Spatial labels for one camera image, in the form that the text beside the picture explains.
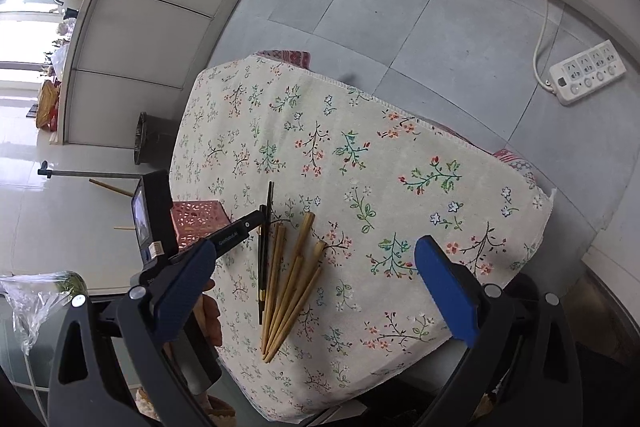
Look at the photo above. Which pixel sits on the white power strip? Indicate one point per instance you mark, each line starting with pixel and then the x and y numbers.
pixel 585 74

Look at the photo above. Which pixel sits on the floral tablecloth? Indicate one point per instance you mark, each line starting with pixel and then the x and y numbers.
pixel 375 132

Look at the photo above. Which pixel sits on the pink perforated chopstick holder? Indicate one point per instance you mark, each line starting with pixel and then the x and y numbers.
pixel 197 217

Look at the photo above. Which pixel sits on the black chopstick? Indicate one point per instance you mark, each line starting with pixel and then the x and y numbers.
pixel 269 207
pixel 262 267

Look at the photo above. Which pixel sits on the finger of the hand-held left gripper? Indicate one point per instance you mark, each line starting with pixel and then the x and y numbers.
pixel 240 232

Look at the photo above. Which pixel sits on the person's left hand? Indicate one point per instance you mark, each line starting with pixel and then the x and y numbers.
pixel 210 317

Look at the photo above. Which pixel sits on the bundle of wooden chopsticks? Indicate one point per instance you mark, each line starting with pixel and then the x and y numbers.
pixel 280 307

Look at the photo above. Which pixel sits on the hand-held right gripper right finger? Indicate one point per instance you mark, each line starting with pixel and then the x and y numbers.
pixel 444 289

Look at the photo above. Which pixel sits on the black metal rod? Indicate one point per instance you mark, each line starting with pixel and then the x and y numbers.
pixel 90 173

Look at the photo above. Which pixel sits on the clear plastic bag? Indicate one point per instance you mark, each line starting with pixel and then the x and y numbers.
pixel 30 302

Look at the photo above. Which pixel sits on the dark round bin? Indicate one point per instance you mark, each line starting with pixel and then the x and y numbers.
pixel 150 137

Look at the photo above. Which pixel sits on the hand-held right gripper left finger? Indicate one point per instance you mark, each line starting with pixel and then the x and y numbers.
pixel 185 284

